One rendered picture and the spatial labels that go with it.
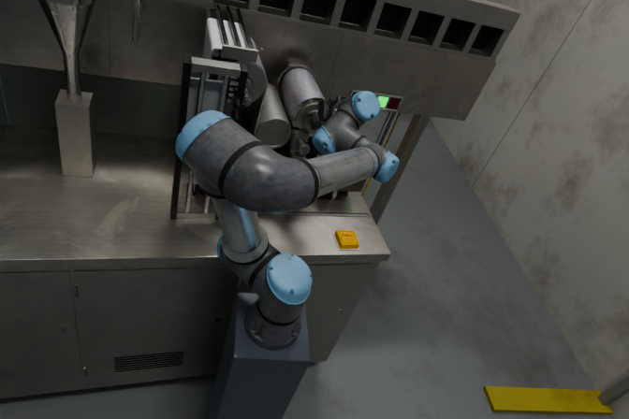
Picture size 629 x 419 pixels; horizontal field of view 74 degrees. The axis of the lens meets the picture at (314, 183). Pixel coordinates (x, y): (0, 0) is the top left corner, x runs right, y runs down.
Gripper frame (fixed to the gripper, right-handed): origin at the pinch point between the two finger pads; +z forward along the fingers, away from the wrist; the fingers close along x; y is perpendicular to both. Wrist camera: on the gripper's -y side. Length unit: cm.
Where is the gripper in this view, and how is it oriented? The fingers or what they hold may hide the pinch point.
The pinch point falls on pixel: (316, 129)
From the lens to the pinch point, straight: 139.1
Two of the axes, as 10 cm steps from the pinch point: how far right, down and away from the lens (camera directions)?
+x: -9.3, -0.5, -3.6
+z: -3.6, 0.0, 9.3
